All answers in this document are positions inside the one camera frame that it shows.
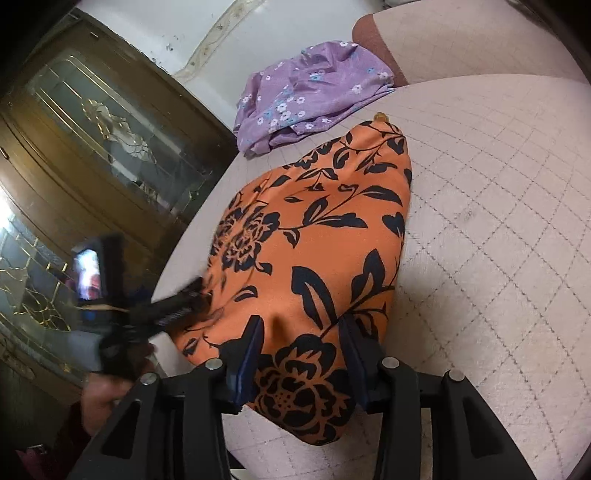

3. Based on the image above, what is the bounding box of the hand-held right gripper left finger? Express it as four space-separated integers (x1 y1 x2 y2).
65 315 266 480

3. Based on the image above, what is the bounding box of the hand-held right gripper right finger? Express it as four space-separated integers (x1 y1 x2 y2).
338 318 539 480

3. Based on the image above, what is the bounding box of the person's left hand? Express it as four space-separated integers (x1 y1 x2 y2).
82 355 158 437

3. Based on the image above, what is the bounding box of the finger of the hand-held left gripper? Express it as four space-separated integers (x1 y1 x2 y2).
131 276 214 334

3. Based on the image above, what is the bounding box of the person's left forearm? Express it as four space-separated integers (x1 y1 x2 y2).
13 401 95 476

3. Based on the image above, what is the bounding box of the orange black floral garment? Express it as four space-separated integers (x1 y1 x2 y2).
173 121 414 448

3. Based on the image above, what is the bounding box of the pink bolster pillow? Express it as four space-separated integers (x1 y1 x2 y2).
352 10 591 88

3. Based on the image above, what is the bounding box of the wooden glass door cabinet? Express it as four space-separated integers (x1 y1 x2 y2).
0 9 240 409

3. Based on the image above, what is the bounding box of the purple floral garment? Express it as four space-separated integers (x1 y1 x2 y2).
232 40 397 158

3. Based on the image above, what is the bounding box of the pink quilted bed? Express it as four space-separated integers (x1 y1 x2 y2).
150 74 591 480

